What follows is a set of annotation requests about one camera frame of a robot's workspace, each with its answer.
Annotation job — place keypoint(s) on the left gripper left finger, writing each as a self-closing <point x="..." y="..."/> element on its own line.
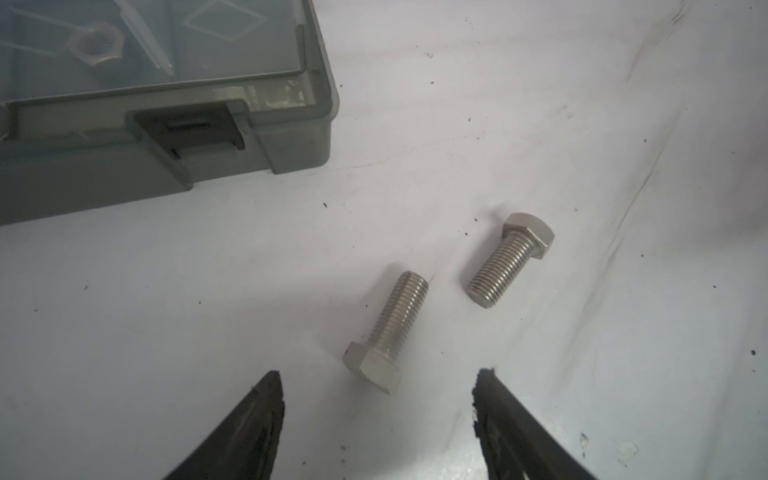
<point x="244" y="445"/>

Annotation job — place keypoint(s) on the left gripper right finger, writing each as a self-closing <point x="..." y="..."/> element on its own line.
<point x="513" y="443"/>

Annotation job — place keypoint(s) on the long silver hex bolt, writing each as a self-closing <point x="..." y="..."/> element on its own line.
<point x="375" y="360"/>

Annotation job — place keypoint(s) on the short silver hex bolt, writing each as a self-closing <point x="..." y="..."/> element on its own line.
<point x="524" y="236"/>

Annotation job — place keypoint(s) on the grey plastic organizer box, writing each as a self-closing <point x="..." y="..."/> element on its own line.
<point x="206" y="89"/>

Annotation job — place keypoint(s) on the silver hex nut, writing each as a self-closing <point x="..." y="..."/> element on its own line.
<point x="97" y="43"/>

